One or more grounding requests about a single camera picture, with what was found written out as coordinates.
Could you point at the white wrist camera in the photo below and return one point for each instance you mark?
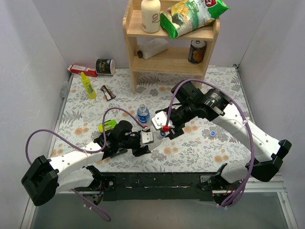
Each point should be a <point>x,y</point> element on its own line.
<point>159,122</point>
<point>146,138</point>

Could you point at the black green razor box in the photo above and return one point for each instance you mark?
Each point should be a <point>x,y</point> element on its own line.
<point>110,124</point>

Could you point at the wooden two-tier shelf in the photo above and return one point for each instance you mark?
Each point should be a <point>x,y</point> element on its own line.
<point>174,59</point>

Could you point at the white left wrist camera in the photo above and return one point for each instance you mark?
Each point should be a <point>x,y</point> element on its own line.
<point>146,138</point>

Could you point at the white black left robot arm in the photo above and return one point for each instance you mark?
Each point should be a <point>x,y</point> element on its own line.
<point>49,176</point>

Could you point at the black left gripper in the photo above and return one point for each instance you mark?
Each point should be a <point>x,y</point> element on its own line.
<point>138,145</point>

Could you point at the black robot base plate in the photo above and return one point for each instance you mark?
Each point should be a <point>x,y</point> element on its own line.
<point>157,185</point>

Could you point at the red white toothpaste box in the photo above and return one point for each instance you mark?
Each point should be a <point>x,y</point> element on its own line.
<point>77,69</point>

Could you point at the black white paper cup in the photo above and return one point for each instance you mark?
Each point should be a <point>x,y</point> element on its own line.
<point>105,67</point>

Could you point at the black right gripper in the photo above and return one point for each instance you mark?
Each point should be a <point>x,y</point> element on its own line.
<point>175,129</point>

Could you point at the small blue-label water bottle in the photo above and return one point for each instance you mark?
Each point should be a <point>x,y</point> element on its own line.
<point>143,114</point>

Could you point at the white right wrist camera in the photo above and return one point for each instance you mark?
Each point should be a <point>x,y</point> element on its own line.
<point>159,122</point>

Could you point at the green chips bag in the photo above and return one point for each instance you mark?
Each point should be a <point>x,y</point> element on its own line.
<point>189,15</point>

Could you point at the dark tin can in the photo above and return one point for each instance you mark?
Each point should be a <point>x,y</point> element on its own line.
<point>196,51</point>

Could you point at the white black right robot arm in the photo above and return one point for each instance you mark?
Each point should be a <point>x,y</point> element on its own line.
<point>219,109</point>

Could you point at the yellow squeeze bottle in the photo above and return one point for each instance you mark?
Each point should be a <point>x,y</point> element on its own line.
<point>88,86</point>

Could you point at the lying white bottle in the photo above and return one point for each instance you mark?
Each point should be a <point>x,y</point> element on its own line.
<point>152,48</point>

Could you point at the cream lotion bottle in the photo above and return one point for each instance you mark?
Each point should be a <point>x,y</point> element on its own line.
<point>150,15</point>

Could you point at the brown chocolate bar wrapper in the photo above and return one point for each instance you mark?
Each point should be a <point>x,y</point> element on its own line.
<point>109,95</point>

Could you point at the clear plastic bottle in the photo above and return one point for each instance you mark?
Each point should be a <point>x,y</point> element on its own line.
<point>157,139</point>

